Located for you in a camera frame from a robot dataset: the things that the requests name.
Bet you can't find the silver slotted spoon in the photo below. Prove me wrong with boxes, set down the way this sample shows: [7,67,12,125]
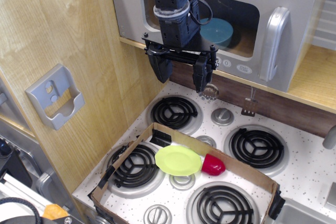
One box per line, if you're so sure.
[198,83,219,102]

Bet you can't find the silver oven door handle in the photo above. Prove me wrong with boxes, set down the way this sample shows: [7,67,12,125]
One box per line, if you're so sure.
[36,173,56,201]

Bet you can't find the red plastic cup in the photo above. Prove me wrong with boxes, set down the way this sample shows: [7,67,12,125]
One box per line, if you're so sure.
[201,154,226,176]

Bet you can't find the grey sink faucet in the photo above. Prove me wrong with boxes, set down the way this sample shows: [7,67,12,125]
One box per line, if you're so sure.
[322,125,336,150]

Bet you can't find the blue plastic bowl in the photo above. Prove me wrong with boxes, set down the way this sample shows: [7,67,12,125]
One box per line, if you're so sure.
[200,18,234,47]

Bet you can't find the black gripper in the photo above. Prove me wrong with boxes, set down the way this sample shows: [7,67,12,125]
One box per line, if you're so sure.
[142,11,218,92]

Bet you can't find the grey toy microwave door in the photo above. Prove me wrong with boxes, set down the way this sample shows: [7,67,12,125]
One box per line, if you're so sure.
[113,0,317,91]

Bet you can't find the silver front stove knob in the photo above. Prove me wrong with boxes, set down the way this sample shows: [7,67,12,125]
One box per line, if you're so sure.
[143,205,172,224]

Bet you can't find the black cable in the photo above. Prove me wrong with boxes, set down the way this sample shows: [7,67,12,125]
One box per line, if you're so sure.
[0,197,43,224]

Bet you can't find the silver sink basin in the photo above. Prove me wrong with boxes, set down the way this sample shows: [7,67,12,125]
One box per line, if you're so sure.
[274,198,335,224]

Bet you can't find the black burner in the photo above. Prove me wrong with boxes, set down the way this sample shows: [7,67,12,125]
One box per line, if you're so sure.
[109,143,159,188]
[150,97,198,130]
[193,185,255,224]
[228,128,285,169]

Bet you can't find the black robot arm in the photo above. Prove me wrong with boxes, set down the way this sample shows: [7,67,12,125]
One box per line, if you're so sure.
[142,0,218,92]

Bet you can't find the silver stove knob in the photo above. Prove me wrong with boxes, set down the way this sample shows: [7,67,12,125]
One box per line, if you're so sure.
[196,135,217,148]
[143,205,172,224]
[211,108,234,126]
[170,174,196,191]

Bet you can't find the lime green plastic plate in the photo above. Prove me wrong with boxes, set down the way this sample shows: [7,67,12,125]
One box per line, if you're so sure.
[155,145,202,176]

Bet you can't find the silver centre stove knob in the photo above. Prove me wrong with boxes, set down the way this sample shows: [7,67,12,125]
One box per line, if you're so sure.
[170,174,196,191]

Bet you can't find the front left black burner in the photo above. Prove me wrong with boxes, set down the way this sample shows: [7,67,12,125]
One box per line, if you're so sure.
[109,143,159,188]

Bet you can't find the silver back stove knob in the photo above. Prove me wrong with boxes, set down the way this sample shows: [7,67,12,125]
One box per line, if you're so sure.
[211,108,234,126]

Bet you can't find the back left black burner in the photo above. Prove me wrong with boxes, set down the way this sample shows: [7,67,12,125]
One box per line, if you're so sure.
[150,97,198,130]

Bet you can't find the silver microwave door handle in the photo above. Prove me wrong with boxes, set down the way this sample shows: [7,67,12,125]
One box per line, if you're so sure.
[259,6,290,82]

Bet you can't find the back right black burner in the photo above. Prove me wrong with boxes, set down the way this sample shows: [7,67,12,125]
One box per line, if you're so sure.
[228,128,285,169]

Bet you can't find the hanging metal spatula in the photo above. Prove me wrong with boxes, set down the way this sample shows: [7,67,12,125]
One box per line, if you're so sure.
[241,87,258,117]

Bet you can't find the silver middle stove knob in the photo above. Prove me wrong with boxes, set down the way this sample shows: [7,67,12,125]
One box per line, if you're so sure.
[196,135,217,148]

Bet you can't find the front right black burner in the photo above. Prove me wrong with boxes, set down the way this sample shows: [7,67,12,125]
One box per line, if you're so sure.
[193,185,255,224]

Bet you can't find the grey wall phone holder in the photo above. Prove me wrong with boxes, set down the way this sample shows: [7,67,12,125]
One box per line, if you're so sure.
[25,64,85,130]

